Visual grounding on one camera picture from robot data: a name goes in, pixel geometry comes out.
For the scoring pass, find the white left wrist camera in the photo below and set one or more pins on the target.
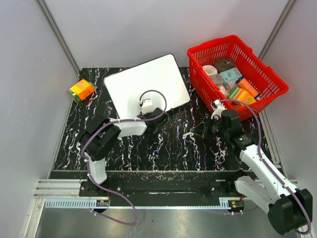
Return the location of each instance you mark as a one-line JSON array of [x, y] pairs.
[[146, 106]]

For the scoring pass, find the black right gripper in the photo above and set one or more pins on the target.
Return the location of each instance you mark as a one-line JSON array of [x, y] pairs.
[[204, 127]]

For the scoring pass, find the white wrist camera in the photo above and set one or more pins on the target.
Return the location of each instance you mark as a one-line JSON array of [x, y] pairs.
[[146, 106], [217, 107]]

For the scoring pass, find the white toilet paper roll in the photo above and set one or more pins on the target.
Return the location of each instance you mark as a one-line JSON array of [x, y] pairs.
[[210, 70]]

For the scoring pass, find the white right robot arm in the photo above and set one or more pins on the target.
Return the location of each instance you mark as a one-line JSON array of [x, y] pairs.
[[288, 208]]

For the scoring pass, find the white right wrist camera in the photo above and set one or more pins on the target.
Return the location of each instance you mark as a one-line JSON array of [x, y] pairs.
[[217, 107]]

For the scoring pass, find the red plastic shopping basket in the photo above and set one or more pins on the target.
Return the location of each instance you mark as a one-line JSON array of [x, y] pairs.
[[211, 88]]

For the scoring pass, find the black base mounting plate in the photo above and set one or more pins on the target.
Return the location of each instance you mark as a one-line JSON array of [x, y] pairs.
[[181, 186]]

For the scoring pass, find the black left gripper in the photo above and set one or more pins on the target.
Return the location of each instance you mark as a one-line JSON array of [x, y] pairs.
[[146, 115]]

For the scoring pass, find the white whiteboard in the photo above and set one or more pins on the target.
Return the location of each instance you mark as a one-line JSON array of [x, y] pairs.
[[161, 76]]

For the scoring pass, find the orange blue box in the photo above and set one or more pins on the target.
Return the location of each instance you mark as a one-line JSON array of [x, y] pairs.
[[243, 83]]

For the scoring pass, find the brown round lid jar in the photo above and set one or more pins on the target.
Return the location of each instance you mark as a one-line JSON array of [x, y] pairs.
[[223, 64]]

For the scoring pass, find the red whiteboard marker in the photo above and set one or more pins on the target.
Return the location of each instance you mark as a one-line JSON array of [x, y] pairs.
[[190, 133]]

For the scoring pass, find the teal cardboard box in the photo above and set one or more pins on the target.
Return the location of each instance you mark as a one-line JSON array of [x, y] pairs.
[[231, 74]]

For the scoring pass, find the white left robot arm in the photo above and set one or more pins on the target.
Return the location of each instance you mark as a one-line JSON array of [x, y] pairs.
[[98, 140]]

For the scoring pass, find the orange green snack box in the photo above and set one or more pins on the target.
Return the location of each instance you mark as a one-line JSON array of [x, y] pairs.
[[81, 90]]

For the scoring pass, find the yellow green sponge pack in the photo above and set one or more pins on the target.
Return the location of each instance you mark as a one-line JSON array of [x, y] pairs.
[[242, 95]]

